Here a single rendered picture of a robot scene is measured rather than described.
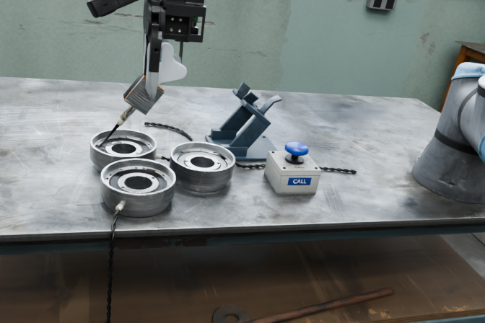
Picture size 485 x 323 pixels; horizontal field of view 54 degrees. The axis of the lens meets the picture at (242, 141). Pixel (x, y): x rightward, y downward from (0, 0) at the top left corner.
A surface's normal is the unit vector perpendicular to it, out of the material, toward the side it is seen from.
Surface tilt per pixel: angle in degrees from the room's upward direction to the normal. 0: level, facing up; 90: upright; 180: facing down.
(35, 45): 90
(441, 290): 0
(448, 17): 90
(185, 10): 90
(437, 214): 0
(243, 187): 0
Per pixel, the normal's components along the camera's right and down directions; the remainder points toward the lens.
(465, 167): -0.23, 0.07
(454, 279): 0.14, -0.90
